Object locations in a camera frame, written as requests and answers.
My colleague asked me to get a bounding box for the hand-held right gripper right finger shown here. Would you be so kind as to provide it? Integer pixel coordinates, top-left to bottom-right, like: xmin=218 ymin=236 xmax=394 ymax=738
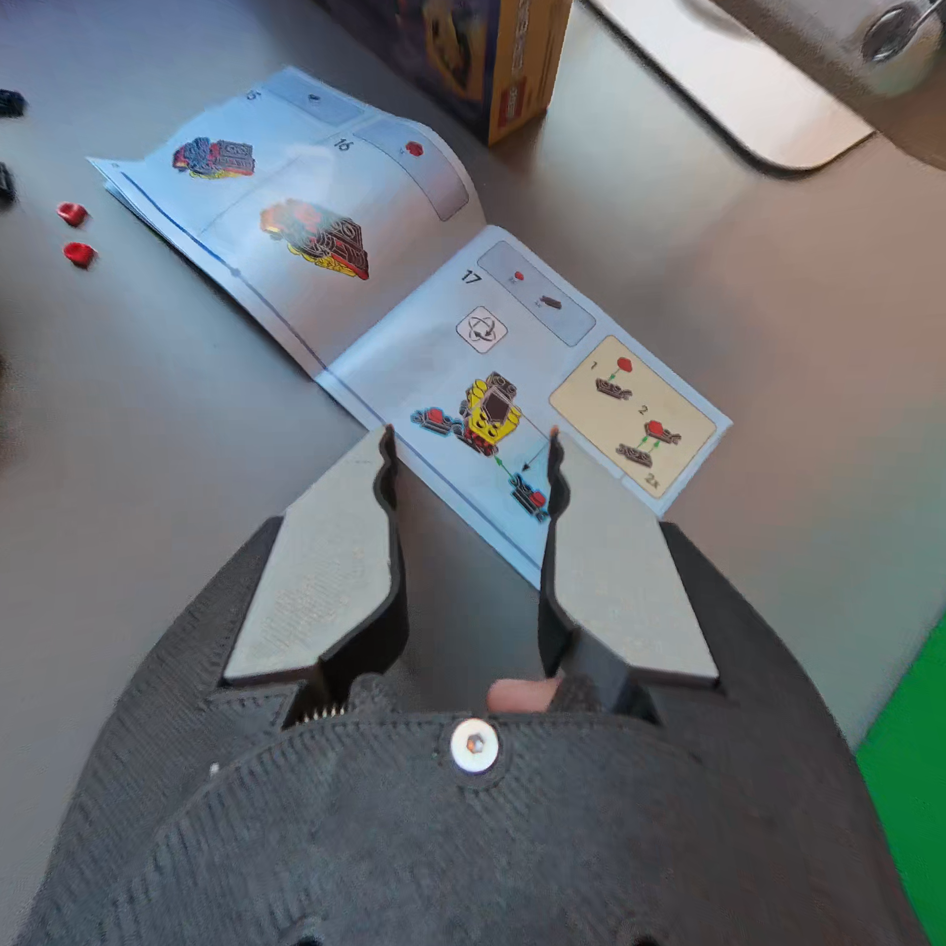
xmin=537 ymin=431 xmax=720 ymax=718

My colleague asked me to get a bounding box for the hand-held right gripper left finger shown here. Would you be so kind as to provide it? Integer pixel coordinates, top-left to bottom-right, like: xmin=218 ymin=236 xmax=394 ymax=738
xmin=222 ymin=423 xmax=411 ymax=710

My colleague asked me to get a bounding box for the open lego instruction booklet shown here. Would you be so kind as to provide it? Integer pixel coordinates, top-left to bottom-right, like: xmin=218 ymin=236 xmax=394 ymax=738
xmin=86 ymin=65 xmax=734 ymax=590

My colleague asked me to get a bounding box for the lego set box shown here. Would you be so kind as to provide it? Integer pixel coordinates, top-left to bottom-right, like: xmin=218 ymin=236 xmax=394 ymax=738
xmin=314 ymin=0 xmax=574 ymax=146

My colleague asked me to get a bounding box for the person's right hand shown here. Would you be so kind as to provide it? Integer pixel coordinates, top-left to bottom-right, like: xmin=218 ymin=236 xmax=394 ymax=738
xmin=486 ymin=675 xmax=565 ymax=715

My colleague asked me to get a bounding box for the green plastic bin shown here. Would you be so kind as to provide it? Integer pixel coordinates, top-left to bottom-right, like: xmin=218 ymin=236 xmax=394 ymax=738
xmin=853 ymin=613 xmax=946 ymax=946

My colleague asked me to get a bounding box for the white wire anchor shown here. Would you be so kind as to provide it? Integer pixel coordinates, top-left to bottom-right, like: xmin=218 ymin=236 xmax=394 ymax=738
xmin=861 ymin=1 xmax=925 ymax=64

